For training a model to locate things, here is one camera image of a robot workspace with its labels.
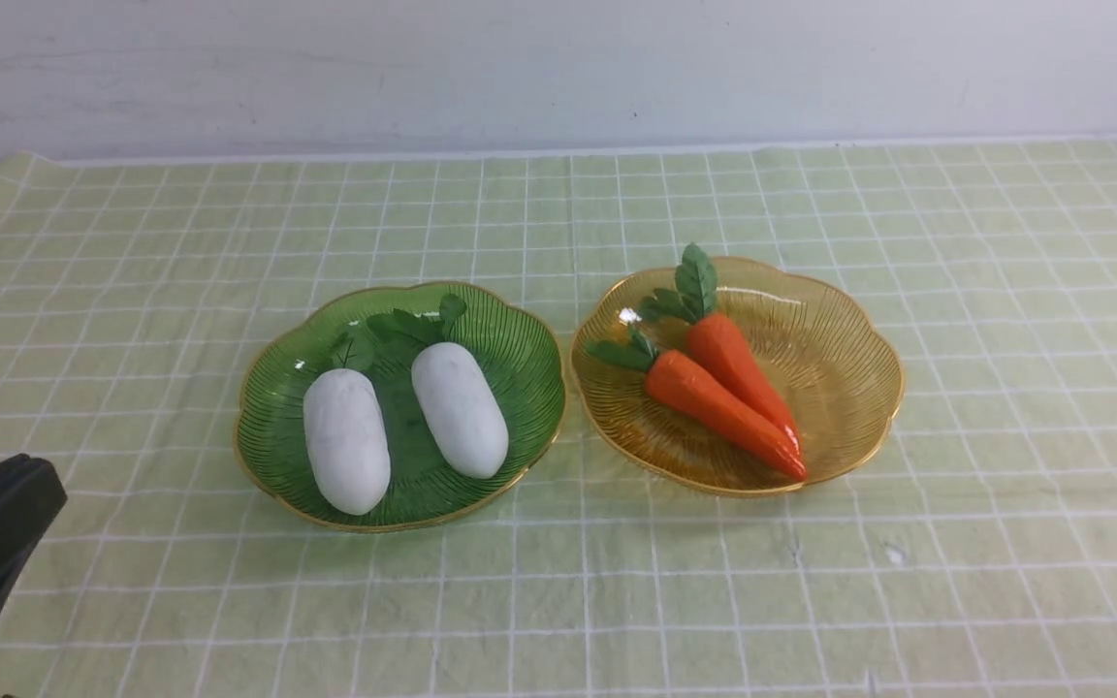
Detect white toy radish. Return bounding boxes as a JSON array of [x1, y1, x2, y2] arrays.
[[367, 295, 509, 480], [303, 324, 391, 516]]

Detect toy carrot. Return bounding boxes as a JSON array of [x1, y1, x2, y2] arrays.
[[637, 243, 801, 457], [584, 327, 808, 482]]

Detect green glass plate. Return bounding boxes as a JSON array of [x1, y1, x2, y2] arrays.
[[233, 281, 566, 533]]

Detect amber glass plate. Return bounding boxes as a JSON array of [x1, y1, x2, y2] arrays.
[[570, 256, 906, 496]]

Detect green checked tablecloth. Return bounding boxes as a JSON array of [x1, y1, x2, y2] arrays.
[[0, 141, 1117, 697]]

